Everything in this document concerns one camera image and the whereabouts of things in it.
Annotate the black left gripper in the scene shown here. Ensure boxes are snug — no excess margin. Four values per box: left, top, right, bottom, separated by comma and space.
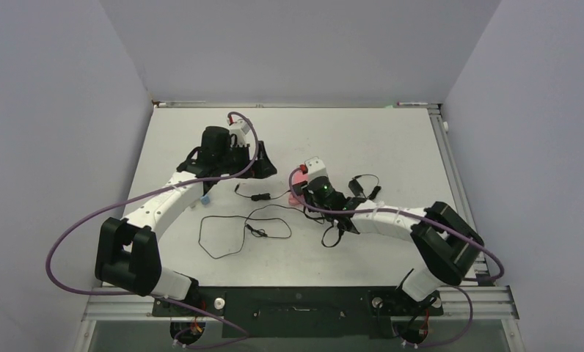
216, 141, 275, 180

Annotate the pink triangular power strip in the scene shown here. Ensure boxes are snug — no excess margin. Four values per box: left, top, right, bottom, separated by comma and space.
288, 172, 307, 207

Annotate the black TP-Link adapter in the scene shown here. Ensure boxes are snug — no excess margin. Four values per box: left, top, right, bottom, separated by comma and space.
348, 178, 365, 197

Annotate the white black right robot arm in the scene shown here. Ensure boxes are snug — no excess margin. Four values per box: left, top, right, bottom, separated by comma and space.
293, 177, 484, 314

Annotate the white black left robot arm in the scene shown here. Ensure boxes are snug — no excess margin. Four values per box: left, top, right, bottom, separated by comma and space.
95, 126, 277, 315

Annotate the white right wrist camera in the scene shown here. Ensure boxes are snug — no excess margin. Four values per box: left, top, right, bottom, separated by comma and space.
300, 156, 328, 183

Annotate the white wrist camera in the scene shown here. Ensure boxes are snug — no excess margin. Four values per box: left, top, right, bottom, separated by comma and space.
228, 119, 252, 147
300, 156, 328, 183

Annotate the short black adapter cable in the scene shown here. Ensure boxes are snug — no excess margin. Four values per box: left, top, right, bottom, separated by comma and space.
233, 183, 293, 203

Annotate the bundled black adapter cable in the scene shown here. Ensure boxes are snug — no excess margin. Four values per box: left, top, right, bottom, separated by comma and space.
351, 174, 382, 201

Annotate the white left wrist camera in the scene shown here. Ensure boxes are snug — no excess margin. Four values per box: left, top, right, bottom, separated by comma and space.
228, 119, 252, 147

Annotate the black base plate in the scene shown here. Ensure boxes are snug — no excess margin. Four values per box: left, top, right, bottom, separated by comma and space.
150, 286, 444, 340

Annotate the aluminium frame rail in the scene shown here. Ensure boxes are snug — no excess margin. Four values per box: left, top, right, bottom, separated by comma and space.
428, 103, 494, 287

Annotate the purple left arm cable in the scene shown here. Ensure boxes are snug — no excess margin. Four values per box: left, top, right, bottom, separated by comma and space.
45, 111, 261, 351

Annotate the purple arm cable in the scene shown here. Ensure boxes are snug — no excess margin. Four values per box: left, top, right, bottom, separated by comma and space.
45, 111, 261, 351
288, 167, 505, 350

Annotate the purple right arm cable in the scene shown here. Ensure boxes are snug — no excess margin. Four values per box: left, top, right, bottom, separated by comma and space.
288, 167, 505, 350

